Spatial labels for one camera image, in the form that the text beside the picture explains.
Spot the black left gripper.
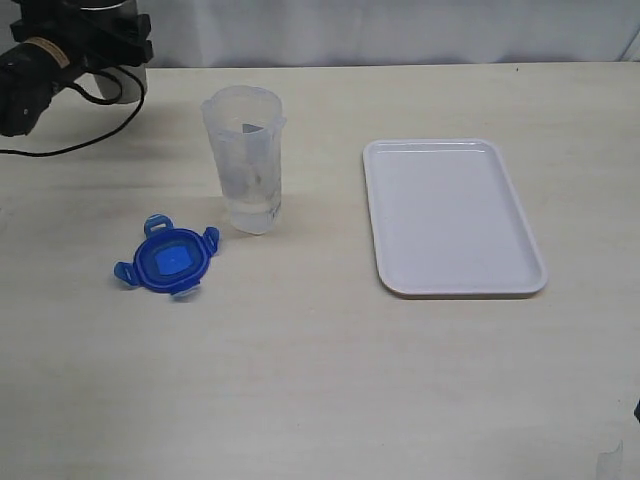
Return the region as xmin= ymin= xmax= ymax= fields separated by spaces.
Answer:
xmin=9 ymin=1 xmax=152 ymax=75

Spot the stainless steel tumbler cup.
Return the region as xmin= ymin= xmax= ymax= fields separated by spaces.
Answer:
xmin=74 ymin=0 xmax=148 ymax=105

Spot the clear tall plastic container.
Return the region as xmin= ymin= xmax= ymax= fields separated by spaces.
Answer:
xmin=201 ymin=85 xmax=286 ymax=235

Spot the blue plastic lid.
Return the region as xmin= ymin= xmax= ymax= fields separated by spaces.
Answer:
xmin=113 ymin=214 xmax=221 ymax=301

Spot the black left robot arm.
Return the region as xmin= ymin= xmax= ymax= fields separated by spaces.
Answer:
xmin=1 ymin=1 xmax=154 ymax=137

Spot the white rectangular plastic tray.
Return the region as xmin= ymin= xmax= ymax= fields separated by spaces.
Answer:
xmin=362 ymin=138 xmax=548 ymax=298

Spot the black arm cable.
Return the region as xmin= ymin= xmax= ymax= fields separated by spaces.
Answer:
xmin=0 ymin=64 xmax=147 ymax=158

